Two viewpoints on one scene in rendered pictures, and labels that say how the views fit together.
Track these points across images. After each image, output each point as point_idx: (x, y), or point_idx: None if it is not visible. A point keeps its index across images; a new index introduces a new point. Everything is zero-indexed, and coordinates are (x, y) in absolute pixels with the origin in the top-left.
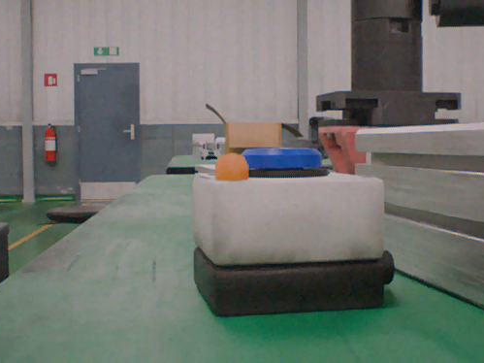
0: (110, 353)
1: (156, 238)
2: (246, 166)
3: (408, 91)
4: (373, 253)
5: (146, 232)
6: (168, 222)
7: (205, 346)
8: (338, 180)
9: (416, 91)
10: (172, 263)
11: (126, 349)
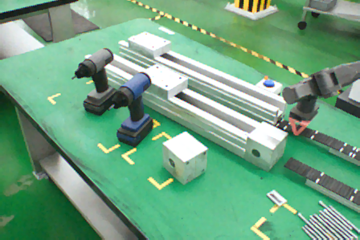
0: (258, 81)
1: (328, 115)
2: (264, 78)
3: (296, 105)
4: None
5: (339, 120)
6: (357, 132)
7: (254, 84)
8: (258, 83)
9: (295, 106)
10: (296, 103)
11: (258, 82)
